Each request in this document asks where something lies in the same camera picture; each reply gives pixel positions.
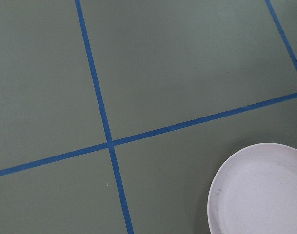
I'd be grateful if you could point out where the pink plate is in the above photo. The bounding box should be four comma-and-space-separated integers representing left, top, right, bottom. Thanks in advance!
207, 143, 297, 234

